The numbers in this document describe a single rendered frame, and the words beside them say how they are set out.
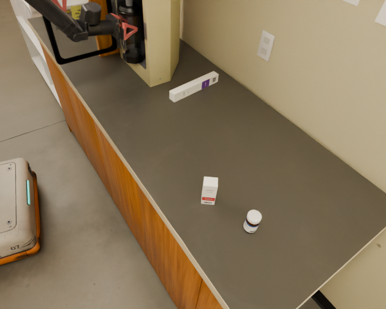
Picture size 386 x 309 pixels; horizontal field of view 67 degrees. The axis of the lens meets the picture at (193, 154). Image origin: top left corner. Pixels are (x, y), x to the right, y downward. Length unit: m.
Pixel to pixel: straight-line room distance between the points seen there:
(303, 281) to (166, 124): 0.74
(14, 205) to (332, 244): 1.62
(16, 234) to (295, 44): 1.62
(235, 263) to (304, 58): 0.80
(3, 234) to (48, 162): 0.80
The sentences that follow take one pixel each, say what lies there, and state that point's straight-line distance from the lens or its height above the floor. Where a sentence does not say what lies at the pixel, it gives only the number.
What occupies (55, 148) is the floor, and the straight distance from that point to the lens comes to 2.57.
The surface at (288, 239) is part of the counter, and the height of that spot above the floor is 0.94.
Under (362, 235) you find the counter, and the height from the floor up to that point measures 0.94.
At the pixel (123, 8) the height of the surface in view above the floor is 1.25.
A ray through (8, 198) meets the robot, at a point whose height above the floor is 0.28.
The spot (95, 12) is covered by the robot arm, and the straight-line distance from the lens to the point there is 1.27.
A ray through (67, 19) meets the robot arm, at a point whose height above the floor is 1.27.
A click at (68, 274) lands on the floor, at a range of 1.94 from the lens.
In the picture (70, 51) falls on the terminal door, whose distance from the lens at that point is 1.53.
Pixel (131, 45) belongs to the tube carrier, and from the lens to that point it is 1.40.
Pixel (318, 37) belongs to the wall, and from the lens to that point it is 1.20.
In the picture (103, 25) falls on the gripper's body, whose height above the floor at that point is 1.21.
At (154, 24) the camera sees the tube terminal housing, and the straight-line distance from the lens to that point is 1.28.
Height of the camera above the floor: 1.73
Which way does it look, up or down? 47 degrees down
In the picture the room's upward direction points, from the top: 5 degrees clockwise
